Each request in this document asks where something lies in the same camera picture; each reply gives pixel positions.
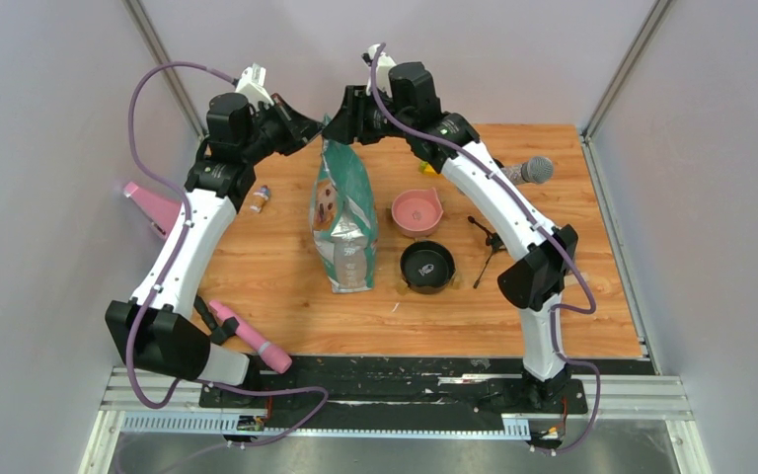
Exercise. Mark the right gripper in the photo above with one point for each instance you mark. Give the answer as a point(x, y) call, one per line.
point(346, 126)

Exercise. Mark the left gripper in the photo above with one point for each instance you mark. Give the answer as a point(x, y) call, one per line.
point(298, 128)

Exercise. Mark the green dog food bag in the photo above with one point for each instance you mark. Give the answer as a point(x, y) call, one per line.
point(343, 219)

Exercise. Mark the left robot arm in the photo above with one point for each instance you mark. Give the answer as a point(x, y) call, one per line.
point(152, 330)

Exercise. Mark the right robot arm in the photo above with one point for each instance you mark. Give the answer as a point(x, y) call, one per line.
point(399, 100)

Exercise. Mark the pink pet bowl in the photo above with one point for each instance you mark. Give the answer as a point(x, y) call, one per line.
point(417, 213)

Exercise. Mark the black pet bowl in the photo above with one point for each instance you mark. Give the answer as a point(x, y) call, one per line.
point(427, 267)

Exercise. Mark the small colourful figurine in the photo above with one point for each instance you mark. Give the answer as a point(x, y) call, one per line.
point(259, 199)

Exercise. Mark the yellow green triangular toy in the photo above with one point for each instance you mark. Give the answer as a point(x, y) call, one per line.
point(426, 169)

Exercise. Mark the glitter silver microphone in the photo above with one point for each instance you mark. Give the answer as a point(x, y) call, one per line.
point(537, 170)

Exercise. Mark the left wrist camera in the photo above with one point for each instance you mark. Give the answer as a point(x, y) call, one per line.
point(251, 84)

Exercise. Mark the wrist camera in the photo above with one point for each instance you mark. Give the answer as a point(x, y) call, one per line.
point(251, 84)
point(380, 64)

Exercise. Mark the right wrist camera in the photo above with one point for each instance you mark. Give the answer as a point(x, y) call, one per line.
point(380, 64)

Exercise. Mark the black mounting rail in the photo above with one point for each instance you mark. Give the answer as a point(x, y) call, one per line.
point(439, 394)

